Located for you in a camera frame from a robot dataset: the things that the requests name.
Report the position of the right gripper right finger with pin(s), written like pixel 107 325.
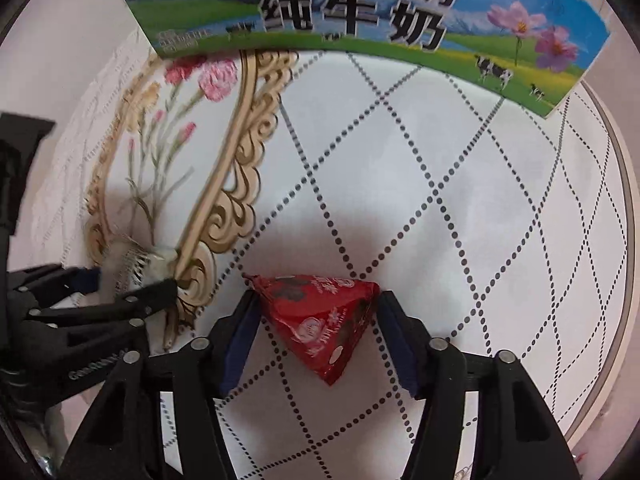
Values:
pixel 517 437

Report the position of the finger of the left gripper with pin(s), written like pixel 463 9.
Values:
pixel 45 322
pixel 55 277

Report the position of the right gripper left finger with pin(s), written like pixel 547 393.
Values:
pixel 154 417

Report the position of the white clear snack packet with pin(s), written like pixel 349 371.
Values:
pixel 128 266

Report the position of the red snack packet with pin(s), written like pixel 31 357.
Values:
pixel 321 319

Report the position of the white diamond pattern quilt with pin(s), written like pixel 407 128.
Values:
pixel 497 228

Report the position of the cardboard milk box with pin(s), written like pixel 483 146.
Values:
pixel 533 52

